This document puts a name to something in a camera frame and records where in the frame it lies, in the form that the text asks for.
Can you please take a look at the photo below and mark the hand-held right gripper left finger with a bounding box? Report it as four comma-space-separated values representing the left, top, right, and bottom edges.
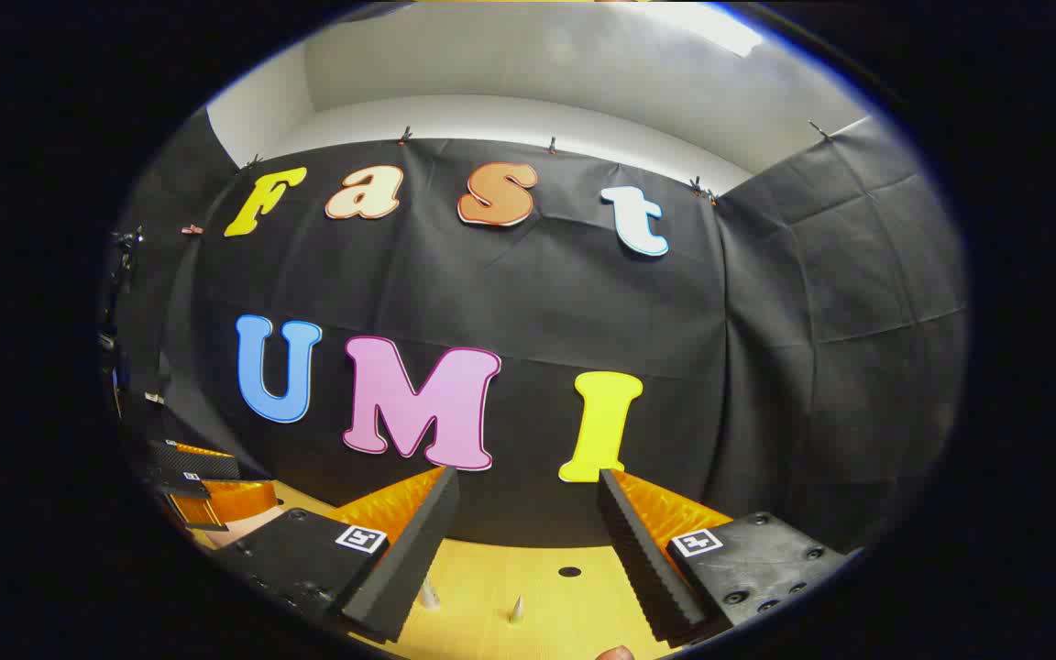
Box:
212, 465, 461, 644

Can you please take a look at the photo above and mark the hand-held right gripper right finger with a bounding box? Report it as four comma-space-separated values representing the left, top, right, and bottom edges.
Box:
596, 467, 864, 645

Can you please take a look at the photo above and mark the black backdrop cloth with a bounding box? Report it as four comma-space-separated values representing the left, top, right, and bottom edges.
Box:
111, 105, 969, 551

